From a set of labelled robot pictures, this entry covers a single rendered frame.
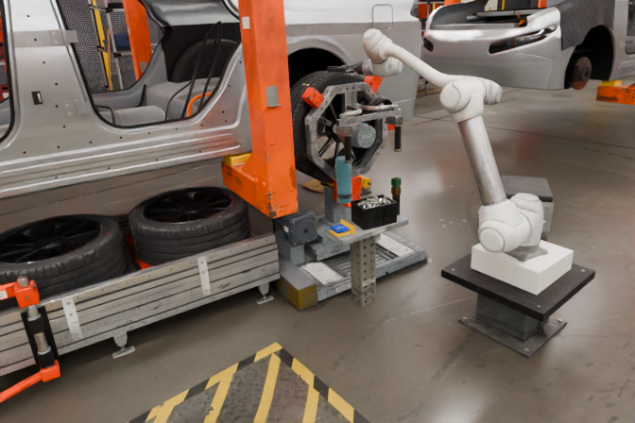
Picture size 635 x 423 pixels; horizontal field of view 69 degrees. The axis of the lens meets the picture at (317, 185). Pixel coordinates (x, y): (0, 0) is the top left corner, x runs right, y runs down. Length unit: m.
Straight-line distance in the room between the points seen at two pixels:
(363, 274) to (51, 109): 1.73
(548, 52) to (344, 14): 2.37
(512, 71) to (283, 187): 3.06
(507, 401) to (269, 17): 1.90
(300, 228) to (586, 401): 1.55
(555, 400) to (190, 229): 1.79
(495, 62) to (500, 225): 3.03
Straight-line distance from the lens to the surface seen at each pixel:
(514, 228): 2.07
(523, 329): 2.39
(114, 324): 2.43
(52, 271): 2.39
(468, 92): 2.02
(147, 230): 2.54
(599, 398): 2.30
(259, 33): 2.19
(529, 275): 2.23
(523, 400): 2.18
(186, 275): 2.40
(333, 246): 2.86
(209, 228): 2.46
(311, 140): 2.53
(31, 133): 2.57
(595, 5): 5.20
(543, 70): 4.88
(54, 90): 2.54
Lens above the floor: 1.45
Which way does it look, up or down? 19 degrees down
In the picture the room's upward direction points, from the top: 3 degrees counter-clockwise
